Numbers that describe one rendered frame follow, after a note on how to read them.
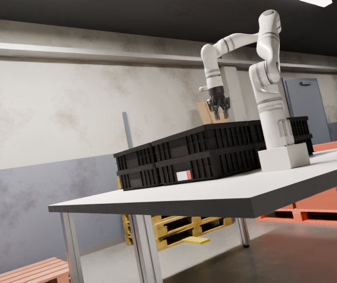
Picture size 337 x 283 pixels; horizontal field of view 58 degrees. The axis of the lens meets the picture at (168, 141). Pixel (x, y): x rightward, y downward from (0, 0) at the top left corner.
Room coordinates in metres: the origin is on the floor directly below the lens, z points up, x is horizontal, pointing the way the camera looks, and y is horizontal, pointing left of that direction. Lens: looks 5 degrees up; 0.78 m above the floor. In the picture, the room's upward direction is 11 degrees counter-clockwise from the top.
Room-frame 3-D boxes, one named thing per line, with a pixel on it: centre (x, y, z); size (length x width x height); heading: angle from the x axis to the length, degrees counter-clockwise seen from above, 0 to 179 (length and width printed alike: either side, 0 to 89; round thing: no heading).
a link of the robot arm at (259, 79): (1.14, -0.40, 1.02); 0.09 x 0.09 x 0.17; 58
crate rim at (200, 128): (1.48, -0.15, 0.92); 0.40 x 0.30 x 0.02; 40
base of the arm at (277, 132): (1.14, -0.40, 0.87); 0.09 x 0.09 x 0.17; 41
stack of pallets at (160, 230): (3.70, 0.08, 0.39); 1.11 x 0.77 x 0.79; 126
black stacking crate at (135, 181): (1.79, 0.11, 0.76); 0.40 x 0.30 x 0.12; 40
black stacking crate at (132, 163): (1.79, 0.11, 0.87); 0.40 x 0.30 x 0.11; 40
